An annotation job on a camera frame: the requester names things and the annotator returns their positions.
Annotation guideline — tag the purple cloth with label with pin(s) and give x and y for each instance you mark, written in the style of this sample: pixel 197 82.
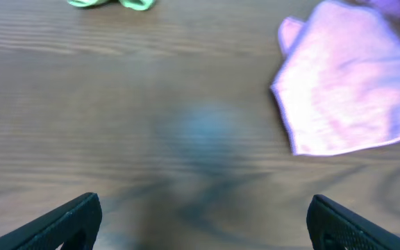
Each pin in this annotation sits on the purple cloth with label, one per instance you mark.
pixel 338 89

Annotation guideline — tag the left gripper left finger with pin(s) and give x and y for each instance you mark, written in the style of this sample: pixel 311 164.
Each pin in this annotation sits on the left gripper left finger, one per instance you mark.
pixel 71 226

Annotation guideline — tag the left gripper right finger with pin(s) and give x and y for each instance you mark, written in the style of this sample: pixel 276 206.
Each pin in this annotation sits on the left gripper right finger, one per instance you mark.
pixel 332 226

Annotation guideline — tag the folded green cloth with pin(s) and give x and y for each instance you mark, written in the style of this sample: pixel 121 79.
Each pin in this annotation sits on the folded green cloth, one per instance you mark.
pixel 138 5

